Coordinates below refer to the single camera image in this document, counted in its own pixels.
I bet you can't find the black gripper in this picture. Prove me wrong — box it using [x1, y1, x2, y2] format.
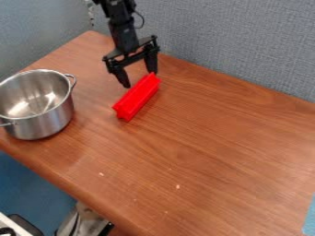
[103, 35, 161, 89]

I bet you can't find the red star-shaped block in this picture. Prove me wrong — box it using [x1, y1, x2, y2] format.
[113, 73, 162, 122]

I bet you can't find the stainless steel pot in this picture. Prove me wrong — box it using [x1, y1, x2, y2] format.
[0, 69, 78, 140]

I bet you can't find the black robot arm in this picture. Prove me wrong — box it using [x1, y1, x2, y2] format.
[93, 0, 161, 89]

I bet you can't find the metal table leg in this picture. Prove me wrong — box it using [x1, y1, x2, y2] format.
[55, 202, 115, 236]

